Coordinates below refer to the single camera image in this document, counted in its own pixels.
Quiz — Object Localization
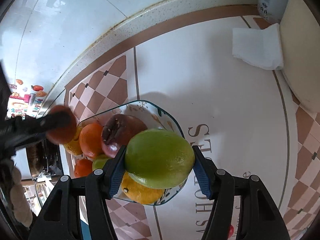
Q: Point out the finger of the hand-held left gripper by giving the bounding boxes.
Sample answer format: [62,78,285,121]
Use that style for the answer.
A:
[10,111,73,141]

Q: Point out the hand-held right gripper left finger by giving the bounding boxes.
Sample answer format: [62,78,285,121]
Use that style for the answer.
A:
[29,145,127,240]

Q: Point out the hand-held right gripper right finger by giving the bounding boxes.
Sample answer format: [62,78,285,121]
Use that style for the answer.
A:
[192,145,290,240]

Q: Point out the dark rust-red fruit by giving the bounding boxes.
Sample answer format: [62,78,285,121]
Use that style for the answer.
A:
[46,105,77,144]

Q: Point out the green apple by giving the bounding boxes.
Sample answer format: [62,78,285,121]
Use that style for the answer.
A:
[92,154,112,172]
[124,129,196,190]

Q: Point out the yellow orange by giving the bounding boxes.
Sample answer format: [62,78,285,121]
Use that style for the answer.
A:
[63,127,83,156]
[121,172,166,205]

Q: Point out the dark red apple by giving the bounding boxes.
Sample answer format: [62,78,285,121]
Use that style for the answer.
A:
[101,114,148,157]

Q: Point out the oval floral plate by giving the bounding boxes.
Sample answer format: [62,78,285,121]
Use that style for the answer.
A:
[70,100,188,207]

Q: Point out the black wok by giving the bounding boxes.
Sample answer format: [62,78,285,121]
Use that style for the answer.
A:
[26,140,52,180]

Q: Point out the black gas stove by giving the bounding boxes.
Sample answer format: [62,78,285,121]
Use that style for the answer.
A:
[36,140,63,182]

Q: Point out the checkered table mat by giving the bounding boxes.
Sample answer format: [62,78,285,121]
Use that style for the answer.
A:
[64,4,320,240]

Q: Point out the white paper tissue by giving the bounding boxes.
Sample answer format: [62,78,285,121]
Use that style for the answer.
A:
[231,23,285,70]

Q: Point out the cream utensil holder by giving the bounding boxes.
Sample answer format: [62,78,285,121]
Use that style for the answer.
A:
[279,0,320,113]

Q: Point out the colourful wall decal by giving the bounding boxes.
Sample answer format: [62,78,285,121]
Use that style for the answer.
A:
[6,79,48,118]

